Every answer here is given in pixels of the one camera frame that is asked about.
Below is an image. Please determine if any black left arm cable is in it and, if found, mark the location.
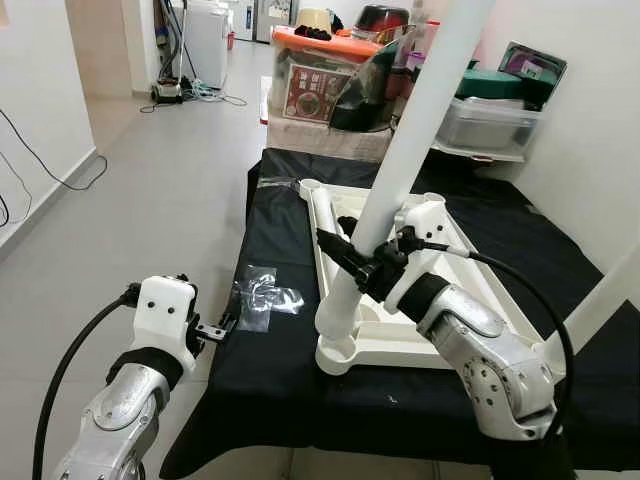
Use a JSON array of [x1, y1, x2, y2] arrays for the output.
[[32, 285, 141, 480]]

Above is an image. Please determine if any clear tape strip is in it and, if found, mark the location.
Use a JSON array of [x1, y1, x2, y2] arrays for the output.
[[250, 175, 301, 191]]

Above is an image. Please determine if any beige cloth covered bench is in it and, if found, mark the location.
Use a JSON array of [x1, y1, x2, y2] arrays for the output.
[[265, 115, 401, 163]]

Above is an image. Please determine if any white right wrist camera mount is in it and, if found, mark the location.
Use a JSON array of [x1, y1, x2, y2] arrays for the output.
[[385, 195, 471, 311]]

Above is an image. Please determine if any white household appliance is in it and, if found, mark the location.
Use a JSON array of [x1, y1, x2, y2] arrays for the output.
[[180, 0, 233, 89]]

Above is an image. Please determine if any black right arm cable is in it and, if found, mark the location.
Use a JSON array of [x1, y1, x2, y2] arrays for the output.
[[410, 238, 578, 441]]

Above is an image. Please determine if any storage box with orange lid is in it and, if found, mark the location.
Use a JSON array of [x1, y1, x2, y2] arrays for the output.
[[270, 25, 386, 126]]

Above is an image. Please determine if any black tablecloth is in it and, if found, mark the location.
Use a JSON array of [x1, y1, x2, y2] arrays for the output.
[[160, 148, 640, 479]]

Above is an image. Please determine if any black shiny bag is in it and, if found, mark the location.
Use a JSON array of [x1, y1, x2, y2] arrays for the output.
[[328, 45, 411, 133]]

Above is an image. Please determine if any white plastic table leg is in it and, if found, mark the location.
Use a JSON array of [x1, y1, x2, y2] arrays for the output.
[[540, 245, 640, 373], [310, 185, 346, 301], [313, 0, 498, 341]]

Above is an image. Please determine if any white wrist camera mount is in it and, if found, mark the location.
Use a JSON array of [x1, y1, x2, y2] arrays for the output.
[[385, 195, 471, 311], [132, 275, 201, 373]]

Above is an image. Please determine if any clear plastic lidded container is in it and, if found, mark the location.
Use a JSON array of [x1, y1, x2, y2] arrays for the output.
[[432, 95, 541, 161]]

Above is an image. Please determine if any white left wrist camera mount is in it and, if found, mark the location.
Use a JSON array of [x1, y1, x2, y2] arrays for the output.
[[132, 275, 201, 373]]

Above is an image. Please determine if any white plastic table top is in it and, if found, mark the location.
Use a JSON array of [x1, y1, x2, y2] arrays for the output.
[[298, 178, 601, 376]]

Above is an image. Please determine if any small vacuum cleaner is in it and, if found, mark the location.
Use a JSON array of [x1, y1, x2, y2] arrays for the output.
[[150, 78, 186, 104]]

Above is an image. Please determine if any clear tape patch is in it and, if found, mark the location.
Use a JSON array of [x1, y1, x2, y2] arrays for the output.
[[232, 265, 306, 333]]

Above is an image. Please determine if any thin black wall cable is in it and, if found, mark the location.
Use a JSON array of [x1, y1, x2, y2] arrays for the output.
[[0, 105, 109, 231]]

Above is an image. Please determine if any green pot lid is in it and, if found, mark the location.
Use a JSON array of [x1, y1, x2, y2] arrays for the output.
[[455, 65, 541, 101]]

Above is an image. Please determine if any dark picture frame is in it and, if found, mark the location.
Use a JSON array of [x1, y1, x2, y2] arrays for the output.
[[497, 40, 568, 106]]

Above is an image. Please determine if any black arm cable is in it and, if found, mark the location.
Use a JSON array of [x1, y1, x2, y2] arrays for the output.
[[410, 238, 578, 441], [32, 285, 141, 480]]

